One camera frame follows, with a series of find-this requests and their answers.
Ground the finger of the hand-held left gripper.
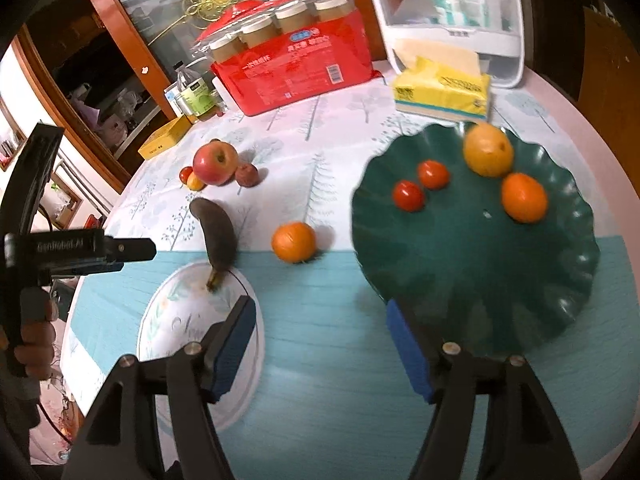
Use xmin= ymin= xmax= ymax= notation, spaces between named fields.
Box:
xmin=102 ymin=236 xmax=157 ymax=272

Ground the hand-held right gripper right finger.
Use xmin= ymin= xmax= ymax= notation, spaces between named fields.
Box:
xmin=386 ymin=299 xmax=583 ymax=480

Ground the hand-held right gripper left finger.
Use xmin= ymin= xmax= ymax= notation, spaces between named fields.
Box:
xmin=62 ymin=296 xmax=257 ymax=480

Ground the overripe dark banana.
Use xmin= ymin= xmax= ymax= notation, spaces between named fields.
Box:
xmin=189 ymin=197 xmax=241 ymax=293

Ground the dark green scalloped plate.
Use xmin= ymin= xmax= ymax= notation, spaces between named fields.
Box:
xmin=350 ymin=122 xmax=601 ymax=358

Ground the red apple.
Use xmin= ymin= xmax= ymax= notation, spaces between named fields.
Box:
xmin=192 ymin=141 xmax=239 ymax=186

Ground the orange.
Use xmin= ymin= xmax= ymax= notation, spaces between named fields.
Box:
xmin=501 ymin=172 xmax=548 ymax=224
xmin=271 ymin=221 xmax=318 ymax=264

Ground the brown wrinkled round fruit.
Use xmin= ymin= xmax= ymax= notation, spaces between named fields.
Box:
xmin=235 ymin=162 xmax=259 ymax=188

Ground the person's left hand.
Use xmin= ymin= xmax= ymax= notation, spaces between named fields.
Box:
xmin=10 ymin=297 xmax=60 ymax=428

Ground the white printed plate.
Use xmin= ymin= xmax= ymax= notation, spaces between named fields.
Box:
xmin=136 ymin=261 xmax=265 ymax=433

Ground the yellow flat box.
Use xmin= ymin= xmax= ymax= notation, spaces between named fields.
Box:
xmin=137 ymin=115 xmax=193 ymax=161

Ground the white and blue carton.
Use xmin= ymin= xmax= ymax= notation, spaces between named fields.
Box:
xmin=164 ymin=85 xmax=183 ymax=118

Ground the red tomato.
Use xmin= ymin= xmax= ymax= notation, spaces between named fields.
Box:
xmin=392 ymin=180 xmax=426 ymax=212
xmin=417 ymin=160 xmax=451 ymax=191

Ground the green label glass bottle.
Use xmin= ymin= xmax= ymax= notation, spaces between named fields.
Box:
xmin=172 ymin=60 xmax=218 ymax=123

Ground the yellow pear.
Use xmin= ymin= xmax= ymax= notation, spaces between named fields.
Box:
xmin=462 ymin=124 xmax=515 ymax=178

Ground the wooden framed glass door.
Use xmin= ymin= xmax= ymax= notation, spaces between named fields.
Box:
xmin=75 ymin=0 xmax=386 ymax=111

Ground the red pack of paper cups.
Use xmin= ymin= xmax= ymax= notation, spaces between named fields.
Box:
xmin=192 ymin=0 xmax=383 ymax=117

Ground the yellow tissue pack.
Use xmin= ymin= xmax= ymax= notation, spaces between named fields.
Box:
xmin=392 ymin=40 xmax=493 ymax=123

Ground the white plastic storage box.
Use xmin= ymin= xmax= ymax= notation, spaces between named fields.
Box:
xmin=357 ymin=0 xmax=526 ymax=88

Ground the wooden cabinet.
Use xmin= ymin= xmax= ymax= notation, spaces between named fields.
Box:
xmin=580 ymin=2 xmax=640 ymax=161

